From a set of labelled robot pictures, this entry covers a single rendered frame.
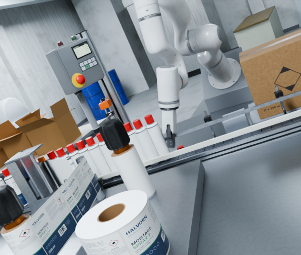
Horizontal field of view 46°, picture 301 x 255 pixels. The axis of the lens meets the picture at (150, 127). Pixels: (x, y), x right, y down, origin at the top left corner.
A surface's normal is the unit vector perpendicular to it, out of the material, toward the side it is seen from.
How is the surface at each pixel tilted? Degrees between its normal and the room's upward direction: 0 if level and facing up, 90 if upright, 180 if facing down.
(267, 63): 90
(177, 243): 0
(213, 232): 0
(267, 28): 90
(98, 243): 90
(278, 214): 0
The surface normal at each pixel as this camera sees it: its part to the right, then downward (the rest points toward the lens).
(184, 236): -0.40, -0.88
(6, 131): 0.71, -0.48
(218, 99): -0.36, 0.40
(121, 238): 0.21, 0.18
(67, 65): 0.63, -0.07
